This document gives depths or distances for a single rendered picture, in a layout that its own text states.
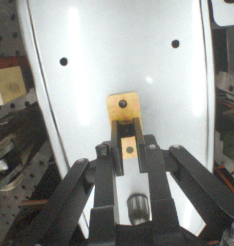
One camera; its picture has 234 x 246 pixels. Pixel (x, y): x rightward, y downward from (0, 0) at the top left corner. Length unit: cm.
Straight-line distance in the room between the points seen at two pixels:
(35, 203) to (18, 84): 25
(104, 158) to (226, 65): 21
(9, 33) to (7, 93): 42
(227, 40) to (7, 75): 26
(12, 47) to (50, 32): 37
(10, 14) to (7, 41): 7
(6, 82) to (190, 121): 22
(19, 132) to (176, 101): 20
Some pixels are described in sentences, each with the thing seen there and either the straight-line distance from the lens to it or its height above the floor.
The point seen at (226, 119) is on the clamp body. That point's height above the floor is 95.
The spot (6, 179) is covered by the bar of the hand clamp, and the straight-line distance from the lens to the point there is 23.
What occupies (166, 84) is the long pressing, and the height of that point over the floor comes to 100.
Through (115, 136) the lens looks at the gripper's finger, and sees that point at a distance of 18.
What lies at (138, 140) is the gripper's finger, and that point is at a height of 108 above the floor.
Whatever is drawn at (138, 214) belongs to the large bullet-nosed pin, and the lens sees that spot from 27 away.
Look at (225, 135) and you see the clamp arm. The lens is 30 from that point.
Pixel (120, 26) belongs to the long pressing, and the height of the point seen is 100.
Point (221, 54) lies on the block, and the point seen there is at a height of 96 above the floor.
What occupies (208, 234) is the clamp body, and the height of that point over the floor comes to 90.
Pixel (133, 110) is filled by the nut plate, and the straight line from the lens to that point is 23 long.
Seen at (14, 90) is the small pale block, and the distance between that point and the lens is 22.
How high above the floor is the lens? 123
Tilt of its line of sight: 70 degrees down
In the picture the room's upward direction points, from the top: 177 degrees counter-clockwise
